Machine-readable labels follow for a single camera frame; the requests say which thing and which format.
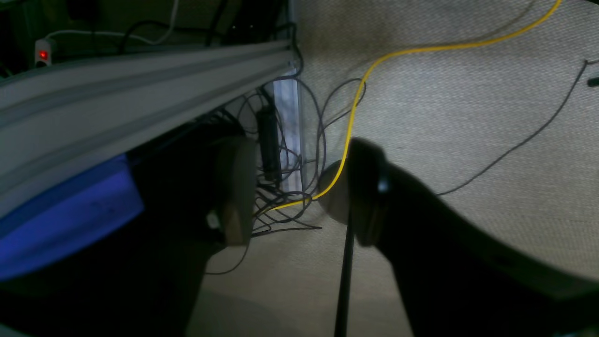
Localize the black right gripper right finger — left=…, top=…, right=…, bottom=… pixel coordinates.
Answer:
left=349, top=137, right=599, bottom=337

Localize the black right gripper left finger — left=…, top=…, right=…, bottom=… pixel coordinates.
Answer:
left=1, top=136, right=256, bottom=337

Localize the black power adapter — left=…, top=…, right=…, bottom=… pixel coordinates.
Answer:
left=256, top=105, right=282, bottom=185

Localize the aluminium table leg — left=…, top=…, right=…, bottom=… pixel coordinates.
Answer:
left=273, top=79, right=303, bottom=191

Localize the blue box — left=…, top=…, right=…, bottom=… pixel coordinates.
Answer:
left=0, top=155, right=144, bottom=282

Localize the white power strip red light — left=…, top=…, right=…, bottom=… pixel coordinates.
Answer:
left=34, top=38, right=57, bottom=68

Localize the aluminium table frame rail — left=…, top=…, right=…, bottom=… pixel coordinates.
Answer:
left=0, top=40, right=293, bottom=216

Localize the yellow cable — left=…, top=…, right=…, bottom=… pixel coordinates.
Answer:
left=269, top=0, right=562, bottom=211

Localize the thin black floor cable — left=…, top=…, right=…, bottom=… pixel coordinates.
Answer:
left=435, top=59, right=589, bottom=196

